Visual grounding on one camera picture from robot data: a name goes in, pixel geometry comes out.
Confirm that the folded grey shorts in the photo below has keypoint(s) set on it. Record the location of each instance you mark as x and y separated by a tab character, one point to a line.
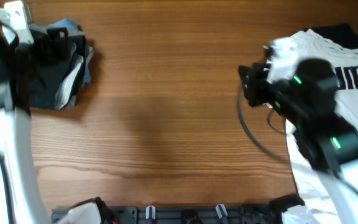
65	98

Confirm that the white Puma t-shirt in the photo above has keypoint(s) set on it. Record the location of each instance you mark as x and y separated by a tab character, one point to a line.
318	206

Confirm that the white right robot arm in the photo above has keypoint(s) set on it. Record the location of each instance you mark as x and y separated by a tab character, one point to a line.
303	91

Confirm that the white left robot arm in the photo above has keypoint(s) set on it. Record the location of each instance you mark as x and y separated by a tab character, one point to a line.
20	199

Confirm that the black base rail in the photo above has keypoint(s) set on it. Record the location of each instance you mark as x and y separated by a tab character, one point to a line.
245	214

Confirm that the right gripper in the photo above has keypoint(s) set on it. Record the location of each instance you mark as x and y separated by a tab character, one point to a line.
255	83

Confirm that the black shorts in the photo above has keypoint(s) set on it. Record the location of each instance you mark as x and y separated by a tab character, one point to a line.
31	71

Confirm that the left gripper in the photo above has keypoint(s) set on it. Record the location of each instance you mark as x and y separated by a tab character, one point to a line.
60	45

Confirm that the folded blue garment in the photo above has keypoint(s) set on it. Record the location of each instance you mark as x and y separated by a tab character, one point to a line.
77	40

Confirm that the black garment under t-shirt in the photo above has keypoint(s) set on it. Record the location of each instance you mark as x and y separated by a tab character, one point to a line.
341	34

